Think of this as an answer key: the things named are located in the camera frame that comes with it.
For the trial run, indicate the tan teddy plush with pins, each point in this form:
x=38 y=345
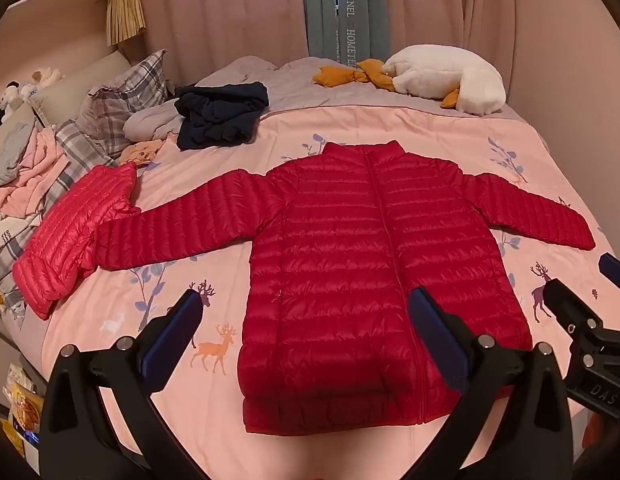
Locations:
x=142 y=151

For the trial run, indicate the grey bed sheet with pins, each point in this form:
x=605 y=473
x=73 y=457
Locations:
x=290 y=85

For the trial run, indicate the pink deer-print blanket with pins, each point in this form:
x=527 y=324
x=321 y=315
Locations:
x=190 y=230

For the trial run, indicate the blue-grey curtain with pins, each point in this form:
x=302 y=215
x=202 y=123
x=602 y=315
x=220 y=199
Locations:
x=360 y=10

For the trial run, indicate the pink curtain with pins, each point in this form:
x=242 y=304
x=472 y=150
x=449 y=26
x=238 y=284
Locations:
x=439 y=0
x=225 y=10

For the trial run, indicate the beige headboard cushion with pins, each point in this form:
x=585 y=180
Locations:
x=80 y=85

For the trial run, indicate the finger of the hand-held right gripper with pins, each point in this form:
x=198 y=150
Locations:
x=572 y=310
x=614 y=269

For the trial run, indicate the pink folded puffer jacket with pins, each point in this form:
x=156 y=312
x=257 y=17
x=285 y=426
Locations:
x=65 y=240

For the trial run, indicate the white dog plush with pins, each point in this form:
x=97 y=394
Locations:
x=10 y=97

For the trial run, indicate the pile of snack packets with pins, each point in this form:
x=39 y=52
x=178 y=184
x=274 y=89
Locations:
x=25 y=405

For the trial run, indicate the white goose plush toy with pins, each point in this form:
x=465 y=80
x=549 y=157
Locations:
x=439 y=72

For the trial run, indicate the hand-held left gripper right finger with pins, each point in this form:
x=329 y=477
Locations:
x=439 y=342

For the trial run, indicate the red puffer jacket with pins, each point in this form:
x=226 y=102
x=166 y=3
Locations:
x=340 y=260

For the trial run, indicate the pink clothes pile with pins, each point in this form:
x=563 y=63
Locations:
x=32 y=175

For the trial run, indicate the yellow fringed hanging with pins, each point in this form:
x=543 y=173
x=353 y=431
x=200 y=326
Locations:
x=125 y=15

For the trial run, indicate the navy crumpled garment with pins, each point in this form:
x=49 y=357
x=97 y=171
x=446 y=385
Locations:
x=220 y=115

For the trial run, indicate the grey crumpled cloth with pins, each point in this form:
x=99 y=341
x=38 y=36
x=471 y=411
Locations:
x=10 y=155

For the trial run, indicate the plaid pillow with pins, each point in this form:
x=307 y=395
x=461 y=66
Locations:
x=75 y=150
x=125 y=95

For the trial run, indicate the white printed cloth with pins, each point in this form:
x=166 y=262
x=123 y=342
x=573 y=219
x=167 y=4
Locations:
x=5 y=237

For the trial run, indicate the beige fluffy plush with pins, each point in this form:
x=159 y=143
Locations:
x=45 y=77

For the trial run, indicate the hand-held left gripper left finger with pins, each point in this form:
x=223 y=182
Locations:
x=176 y=330

